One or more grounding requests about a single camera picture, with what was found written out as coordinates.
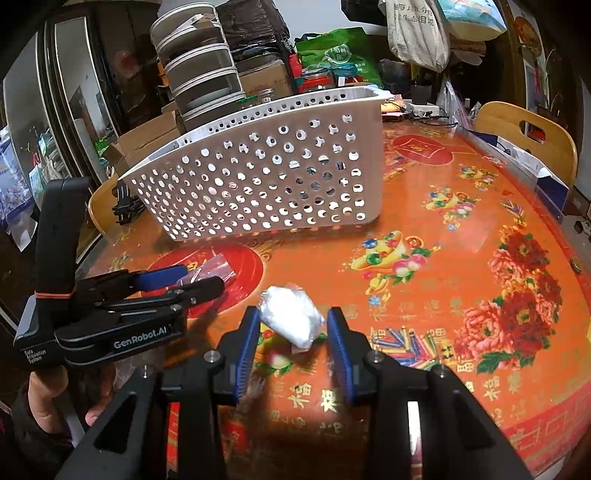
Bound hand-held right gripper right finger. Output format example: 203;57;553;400
327;307;541;480

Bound open cardboard box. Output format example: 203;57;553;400
102;111;185;176

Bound wooden chair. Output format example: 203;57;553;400
475;102;578;185
88;175;121;236

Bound white printed tote bag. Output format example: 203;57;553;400
434;0;509;42

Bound blue and white box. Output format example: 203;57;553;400
462;127;571;217

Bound white perforated plastic basket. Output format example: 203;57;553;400
116;88;392;243

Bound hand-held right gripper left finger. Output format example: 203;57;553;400
55;305;263;480

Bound round red door ornament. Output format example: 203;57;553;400
513;16;541;47

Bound white cloth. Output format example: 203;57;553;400
257;284;324;352

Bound clear packet with red contents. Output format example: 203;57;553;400
178;253;237;289

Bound closed cardboard box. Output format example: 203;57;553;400
240;60;296;95

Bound beige canvas tote bag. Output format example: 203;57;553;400
381;0;451;72

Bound green tote bag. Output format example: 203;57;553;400
294;28;384;88

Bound clear plastic bag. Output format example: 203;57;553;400
436;76;481;125

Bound person's left hand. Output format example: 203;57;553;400
28;364;114;435

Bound black bag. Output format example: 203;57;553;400
341;0;384;21

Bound person's left forearm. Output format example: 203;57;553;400
0;392;81;467

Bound blue and white printed bag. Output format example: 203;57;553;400
0;127;38;252

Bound dark mirrored wardrobe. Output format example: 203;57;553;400
0;0;162;232

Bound stacked grey storage trays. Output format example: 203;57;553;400
150;2;245;132

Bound glass jar with red lid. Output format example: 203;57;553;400
302;71;335;92

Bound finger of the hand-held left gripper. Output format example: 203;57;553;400
76;267;188;305
100;276;226;324

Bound black plastic wrapped bundle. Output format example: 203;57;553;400
216;0;296;63

